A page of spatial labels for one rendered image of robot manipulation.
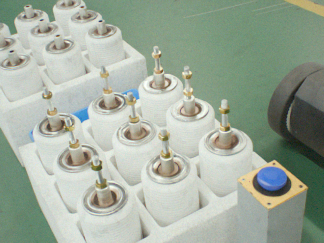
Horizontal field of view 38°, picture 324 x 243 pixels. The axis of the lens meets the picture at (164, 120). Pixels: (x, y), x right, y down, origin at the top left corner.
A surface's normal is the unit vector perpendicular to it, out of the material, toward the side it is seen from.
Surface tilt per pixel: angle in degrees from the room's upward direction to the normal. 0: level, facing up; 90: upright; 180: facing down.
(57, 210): 0
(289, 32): 0
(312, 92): 45
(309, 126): 90
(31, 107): 90
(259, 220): 90
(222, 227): 90
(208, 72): 0
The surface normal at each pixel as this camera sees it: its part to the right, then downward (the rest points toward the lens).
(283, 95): -0.73, -0.13
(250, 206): -0.86, 0.37
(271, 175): -0.10, -0.79
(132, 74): 0.52, 0.48
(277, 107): -0.82, 0.15
